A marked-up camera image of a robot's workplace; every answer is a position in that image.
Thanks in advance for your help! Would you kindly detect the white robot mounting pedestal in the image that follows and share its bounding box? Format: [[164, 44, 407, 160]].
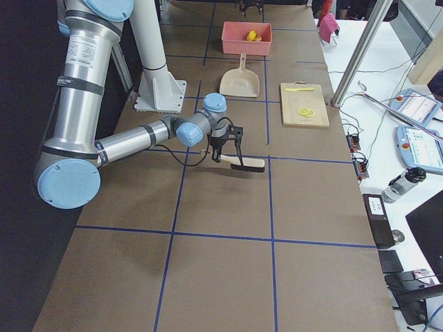
[[130, 0, 187, 113]]

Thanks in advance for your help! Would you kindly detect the beige plastic dustpan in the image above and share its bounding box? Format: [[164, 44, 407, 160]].
[[219, 53, 260, 98]]

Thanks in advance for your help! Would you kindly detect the pink plastic bin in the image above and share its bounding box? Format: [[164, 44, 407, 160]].
[[221, 21, 272, 56]]

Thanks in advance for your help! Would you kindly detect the blue teach pendant near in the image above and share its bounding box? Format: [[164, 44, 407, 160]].
[[395, 126, 442, 175]]

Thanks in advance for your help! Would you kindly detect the blue teach pendant far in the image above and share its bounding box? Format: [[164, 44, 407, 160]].
[[388, 89, 442, 127]]

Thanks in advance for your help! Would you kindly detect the black monitor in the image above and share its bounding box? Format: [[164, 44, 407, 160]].
[[406, 197, 442, 281]]

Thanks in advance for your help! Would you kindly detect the blue teach pendant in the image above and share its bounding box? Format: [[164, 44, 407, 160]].
[[395, 126, 442, 175], [388, 89, 442, 127]]

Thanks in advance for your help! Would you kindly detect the aluminium frame post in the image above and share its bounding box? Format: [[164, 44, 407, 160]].
[[331, 0, 393, 108]]

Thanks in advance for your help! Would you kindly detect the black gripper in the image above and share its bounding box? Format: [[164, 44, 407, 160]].
[[209, 124, 244, 163], [235, 0, 264, 16]]

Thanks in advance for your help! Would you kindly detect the wooden hand brush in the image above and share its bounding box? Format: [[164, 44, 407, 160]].
[[219, 151, 265, 173]]

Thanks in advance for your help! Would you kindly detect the yellow plastic knife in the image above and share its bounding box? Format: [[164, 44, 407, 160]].
[[284, 87, 315, 92]]

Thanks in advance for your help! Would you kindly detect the bamboo cutting board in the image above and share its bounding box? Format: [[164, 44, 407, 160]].
[[280, 83, 329, 128]]

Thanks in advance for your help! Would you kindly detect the clear water bottle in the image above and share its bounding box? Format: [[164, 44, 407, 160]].
[[381, 167, 426, 203]]

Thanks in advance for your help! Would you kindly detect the black box with label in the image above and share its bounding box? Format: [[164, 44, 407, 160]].
[[362, 194, 395, 249]]

